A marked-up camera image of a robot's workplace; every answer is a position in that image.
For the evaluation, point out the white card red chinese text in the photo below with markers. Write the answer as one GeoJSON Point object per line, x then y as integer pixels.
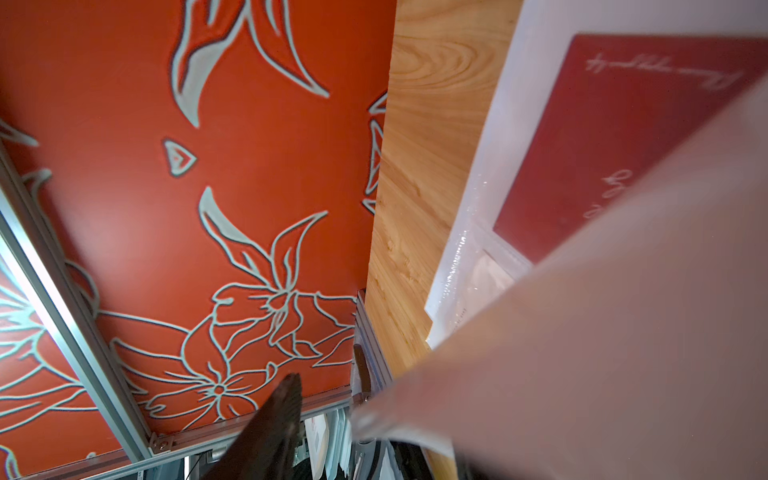
{"type": "Point", "coordinates": [486, 281]}

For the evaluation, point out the red card white script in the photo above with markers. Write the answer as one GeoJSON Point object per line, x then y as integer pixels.
{"type": "Point", "coordinates": [619, 105]}

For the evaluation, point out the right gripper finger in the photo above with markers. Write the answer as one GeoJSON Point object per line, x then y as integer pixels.
{"type": "Point", "coordinates": [266, 446]}

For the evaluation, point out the white photo album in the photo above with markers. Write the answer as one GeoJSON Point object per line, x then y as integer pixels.
{"type": "Point", "coordinates": [600, 311]}

